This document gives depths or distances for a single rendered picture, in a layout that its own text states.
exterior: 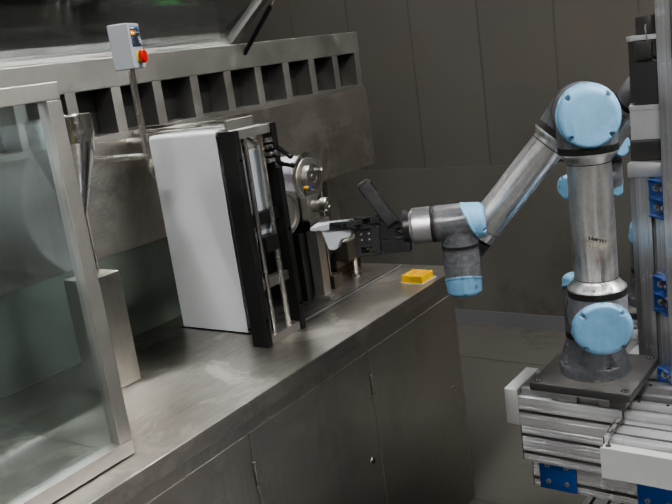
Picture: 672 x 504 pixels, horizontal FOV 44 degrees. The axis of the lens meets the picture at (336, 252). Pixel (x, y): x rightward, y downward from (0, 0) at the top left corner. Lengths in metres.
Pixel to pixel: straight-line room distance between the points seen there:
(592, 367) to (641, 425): 0.15
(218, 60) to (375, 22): 2.20
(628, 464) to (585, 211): 0.52
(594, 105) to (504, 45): 2.77
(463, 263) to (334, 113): 1.50
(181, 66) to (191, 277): 0.64
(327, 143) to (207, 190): 0.98
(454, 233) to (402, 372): 0.76
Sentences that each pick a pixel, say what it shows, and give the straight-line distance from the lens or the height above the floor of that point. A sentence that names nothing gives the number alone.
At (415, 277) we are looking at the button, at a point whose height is 0.92.
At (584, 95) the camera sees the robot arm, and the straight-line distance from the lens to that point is 1.62.
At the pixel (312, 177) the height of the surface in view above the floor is 1.25.
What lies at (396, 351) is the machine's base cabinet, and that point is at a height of 0.76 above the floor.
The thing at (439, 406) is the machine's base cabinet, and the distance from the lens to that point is 2.57.
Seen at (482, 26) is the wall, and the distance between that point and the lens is 4.42.
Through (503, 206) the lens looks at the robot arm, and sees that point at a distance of 1.79.
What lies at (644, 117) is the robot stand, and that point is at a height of 1.35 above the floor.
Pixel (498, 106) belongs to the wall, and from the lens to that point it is 4.41.
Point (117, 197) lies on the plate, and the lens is 2.30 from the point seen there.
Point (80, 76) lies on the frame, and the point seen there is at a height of 1.61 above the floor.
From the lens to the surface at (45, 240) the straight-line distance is 1.49.
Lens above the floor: 1.58
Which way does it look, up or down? 13 degrees down
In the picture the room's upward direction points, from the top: 8 degrees counter-clockwise
